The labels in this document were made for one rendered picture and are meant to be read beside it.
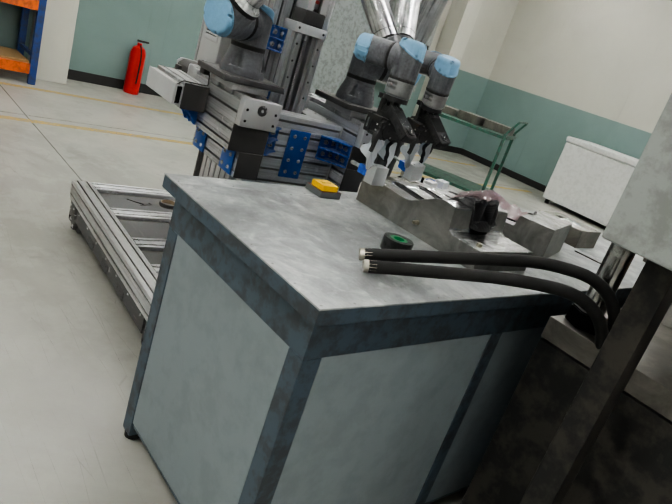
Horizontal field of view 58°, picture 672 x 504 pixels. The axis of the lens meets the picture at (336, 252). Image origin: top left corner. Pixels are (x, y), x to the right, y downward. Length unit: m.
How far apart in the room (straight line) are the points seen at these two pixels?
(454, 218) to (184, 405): 0.86
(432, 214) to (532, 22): 9.00
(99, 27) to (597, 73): 6.66
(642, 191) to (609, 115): 8.45
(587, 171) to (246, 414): 7.62
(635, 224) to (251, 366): 0.81
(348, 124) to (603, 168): 6.51
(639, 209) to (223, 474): 1.03
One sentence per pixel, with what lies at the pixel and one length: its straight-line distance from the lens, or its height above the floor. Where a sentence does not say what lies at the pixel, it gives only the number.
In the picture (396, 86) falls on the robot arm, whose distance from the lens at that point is 1.71.
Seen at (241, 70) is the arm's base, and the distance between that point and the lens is 2.09.
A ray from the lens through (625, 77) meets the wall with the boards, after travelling 9.67.
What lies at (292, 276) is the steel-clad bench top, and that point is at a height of 0.80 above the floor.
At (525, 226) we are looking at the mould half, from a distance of 2.05.
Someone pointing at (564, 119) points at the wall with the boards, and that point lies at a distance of 9.94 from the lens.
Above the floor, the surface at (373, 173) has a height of 0.94.
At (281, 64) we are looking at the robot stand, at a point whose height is 1.10.
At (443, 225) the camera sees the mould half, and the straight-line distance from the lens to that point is 1.72.
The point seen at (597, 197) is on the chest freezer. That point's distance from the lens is 8.58.
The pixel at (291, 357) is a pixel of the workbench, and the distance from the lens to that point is 1.23.
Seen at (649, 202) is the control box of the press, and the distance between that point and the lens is 1.20.
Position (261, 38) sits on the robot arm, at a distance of 2.11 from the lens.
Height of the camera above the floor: 1.26
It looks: 19 degrees down
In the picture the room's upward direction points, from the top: 19 degrees clockwise
